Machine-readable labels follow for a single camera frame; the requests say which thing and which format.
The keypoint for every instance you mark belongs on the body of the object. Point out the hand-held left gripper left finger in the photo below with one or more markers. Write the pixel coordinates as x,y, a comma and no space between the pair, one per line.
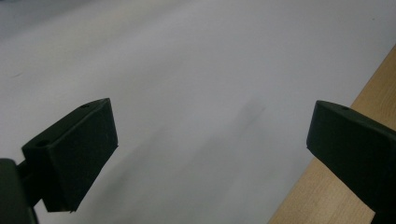
71,155

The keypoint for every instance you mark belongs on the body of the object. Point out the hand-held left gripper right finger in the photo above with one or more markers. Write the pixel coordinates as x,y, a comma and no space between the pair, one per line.
358,149

